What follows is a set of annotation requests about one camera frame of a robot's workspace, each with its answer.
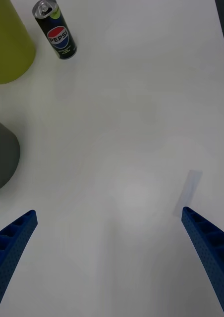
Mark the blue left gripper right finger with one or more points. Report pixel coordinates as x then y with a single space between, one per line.
213 250

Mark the grey plastic bin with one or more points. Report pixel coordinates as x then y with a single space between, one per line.
3 156

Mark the yellow-green plastic bin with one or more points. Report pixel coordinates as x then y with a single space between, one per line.
8 44

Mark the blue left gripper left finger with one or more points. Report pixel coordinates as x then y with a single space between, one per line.
10 247

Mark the black can with round emblem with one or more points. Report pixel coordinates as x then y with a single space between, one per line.
58 34

